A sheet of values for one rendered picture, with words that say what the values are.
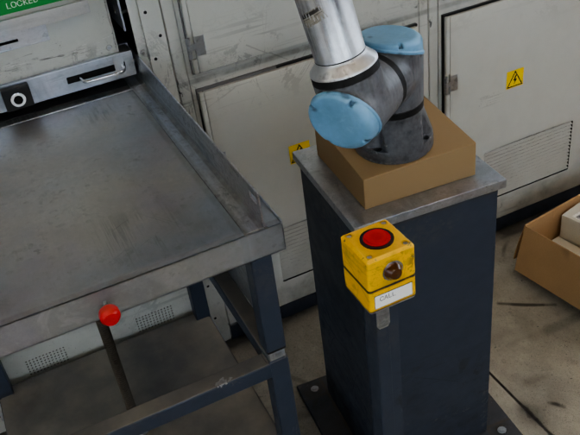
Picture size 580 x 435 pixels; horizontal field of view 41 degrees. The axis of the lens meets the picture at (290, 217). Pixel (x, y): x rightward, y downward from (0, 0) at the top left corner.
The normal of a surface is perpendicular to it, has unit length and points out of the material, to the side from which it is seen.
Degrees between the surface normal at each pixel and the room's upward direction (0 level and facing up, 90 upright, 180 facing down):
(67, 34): 90
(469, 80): 90
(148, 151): 0
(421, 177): 90
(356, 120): 101
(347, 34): 82
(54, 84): 90
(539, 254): 76
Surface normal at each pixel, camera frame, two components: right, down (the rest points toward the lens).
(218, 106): 0.43, 0.48
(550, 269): -0.83, 0.20
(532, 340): -0.11, -0.81
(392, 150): -0.17, 0.38
